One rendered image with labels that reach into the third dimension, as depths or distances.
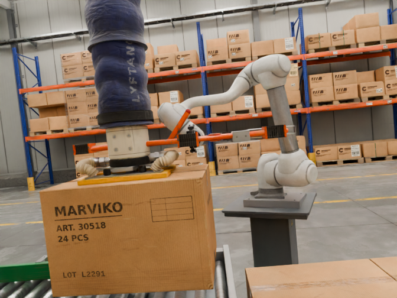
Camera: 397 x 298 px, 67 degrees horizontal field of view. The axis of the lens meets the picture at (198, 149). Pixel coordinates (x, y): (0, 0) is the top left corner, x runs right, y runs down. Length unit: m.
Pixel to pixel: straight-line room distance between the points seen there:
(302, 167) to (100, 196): 1.08
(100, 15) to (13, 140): 11.03
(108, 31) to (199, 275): 0.95
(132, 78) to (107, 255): 0.66
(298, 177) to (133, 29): 1.12
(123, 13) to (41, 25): 10.77
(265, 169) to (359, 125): 8.63
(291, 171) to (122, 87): 1.03
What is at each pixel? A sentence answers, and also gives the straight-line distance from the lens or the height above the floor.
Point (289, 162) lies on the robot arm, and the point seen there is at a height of 1.01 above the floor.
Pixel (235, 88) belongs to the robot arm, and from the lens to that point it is 1.74.
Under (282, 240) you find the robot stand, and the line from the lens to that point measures 1.93.
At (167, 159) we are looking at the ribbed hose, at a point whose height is 1.14.
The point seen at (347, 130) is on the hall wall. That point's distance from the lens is 10.28.
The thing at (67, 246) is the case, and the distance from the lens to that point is 1.24.
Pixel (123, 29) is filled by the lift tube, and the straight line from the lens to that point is 1.25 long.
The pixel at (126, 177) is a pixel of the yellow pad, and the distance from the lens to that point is 1.15.
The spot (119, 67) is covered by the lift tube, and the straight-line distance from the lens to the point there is 1.21.
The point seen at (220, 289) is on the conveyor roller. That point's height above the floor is 0.55.
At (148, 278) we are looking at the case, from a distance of 1.18.
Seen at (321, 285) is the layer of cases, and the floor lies 0.54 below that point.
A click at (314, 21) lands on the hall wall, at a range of 10.48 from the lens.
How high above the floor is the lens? 1.23
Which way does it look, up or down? 3 degrees down
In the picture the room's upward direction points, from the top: 6 degrees counter-clockwise
